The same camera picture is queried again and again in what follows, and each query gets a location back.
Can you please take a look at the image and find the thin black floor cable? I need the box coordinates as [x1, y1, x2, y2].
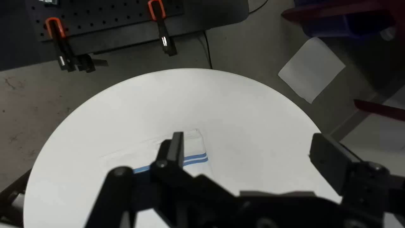
[202, 31, 214, 70]

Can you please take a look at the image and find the orange handled black clamp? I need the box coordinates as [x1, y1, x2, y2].
[43, 17, 109, 74]
[146, 0, 179, 57]

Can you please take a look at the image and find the black perforated breadboard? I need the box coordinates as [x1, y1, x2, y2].
[24, 0, 251, 43]

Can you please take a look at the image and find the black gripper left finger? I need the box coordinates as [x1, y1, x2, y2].
[84, 131, 239, 228]

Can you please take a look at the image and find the white desk with maroon frame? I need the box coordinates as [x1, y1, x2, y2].
[281, 0, 405, 125]

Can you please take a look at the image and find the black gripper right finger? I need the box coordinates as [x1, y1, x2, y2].
[309, 132, 405, 228]

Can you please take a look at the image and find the blue striped white towel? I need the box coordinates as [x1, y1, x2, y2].
[100, 127, 218, 201]

